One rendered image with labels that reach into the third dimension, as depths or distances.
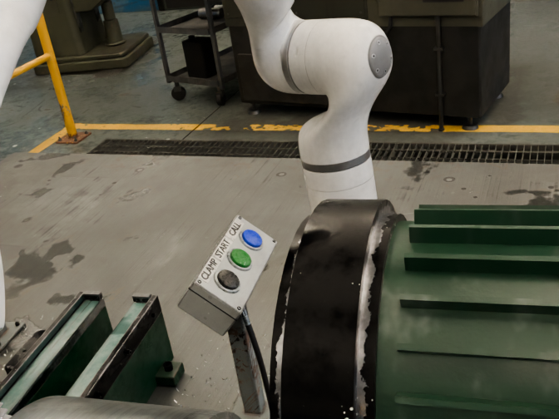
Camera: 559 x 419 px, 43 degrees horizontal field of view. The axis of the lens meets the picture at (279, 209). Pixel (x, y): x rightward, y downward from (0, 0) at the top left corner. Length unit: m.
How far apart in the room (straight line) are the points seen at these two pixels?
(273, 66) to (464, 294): 0.86
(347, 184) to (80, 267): 0.64
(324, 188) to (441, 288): 0.87
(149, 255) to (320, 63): 0.63
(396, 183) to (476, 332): 1.36
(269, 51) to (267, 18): 0.09
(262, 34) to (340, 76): 0.13
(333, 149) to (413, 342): 0.86
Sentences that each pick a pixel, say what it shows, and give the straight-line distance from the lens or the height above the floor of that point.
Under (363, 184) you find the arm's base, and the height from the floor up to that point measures 1.01.
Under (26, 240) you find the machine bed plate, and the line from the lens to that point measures 1.76.
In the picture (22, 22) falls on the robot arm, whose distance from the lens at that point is 0.76.
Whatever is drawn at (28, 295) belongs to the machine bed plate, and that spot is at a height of 0.80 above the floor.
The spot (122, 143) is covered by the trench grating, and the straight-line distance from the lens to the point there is 4.58.
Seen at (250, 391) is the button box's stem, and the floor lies 0.85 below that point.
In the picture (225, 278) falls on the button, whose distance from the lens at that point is 0.89.
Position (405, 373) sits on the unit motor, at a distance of 0.34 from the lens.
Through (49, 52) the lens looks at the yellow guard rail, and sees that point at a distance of 4.67.
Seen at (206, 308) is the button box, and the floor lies 1.05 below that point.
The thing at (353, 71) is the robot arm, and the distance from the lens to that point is 1.09.
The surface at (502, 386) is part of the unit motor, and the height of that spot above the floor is 1.32.
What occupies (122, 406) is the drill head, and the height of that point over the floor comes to 1.15.
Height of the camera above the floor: 1.55
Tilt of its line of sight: 27 degrees down
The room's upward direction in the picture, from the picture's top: 9 degrees counter-clockwise
